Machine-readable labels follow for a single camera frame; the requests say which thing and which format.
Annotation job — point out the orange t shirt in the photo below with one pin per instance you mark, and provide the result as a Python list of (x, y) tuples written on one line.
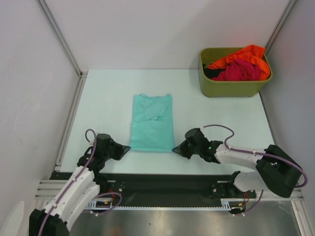
[(252, 54)]

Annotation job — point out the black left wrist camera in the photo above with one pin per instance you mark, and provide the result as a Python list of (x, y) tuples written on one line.
[(102, 142)]

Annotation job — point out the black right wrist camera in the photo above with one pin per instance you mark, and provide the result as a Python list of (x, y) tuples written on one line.
[(196, 138)]

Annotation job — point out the black garment in bin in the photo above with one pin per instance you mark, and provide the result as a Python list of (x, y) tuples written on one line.
[(211, 73)]

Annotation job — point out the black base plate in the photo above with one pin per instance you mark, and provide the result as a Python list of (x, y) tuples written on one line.
[(169, 190)]

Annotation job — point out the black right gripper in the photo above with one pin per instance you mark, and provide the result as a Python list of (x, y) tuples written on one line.
[(185, 150)]

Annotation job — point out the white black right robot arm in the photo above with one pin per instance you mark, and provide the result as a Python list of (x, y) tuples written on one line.
[(271, 168)]

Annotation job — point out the white slotted cable duct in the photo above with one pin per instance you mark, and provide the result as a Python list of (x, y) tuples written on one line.
[(103, 205)]

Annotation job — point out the aluminium front rail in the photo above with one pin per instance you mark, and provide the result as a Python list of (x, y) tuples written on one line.
[(48, 189)]

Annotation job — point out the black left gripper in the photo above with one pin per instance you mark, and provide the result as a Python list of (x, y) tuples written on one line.
[(121, 150)]

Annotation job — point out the teal t shirt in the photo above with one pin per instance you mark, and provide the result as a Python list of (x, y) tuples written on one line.
[(152, 128)]

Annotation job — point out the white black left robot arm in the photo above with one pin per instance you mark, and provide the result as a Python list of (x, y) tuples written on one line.
[(85, 184)]

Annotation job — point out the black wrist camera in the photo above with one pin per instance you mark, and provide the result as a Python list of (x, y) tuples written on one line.
[(196, 138), (102, 142)]

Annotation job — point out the aluminium corner post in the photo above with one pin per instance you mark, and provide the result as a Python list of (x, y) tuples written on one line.
[(47, 13), (279, 25)]

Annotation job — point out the olive green plastic bin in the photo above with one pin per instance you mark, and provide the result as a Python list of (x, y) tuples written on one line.
[(211, 88)]

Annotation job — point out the aluminium corner post left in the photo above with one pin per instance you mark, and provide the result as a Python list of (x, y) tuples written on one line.
[(47, 13)]

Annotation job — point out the magenta t shirt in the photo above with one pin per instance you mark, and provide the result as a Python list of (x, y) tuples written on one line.
[(238, 71)]

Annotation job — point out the aluminium corner post right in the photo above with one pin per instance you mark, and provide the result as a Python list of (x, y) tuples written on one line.
[(279, 25)]

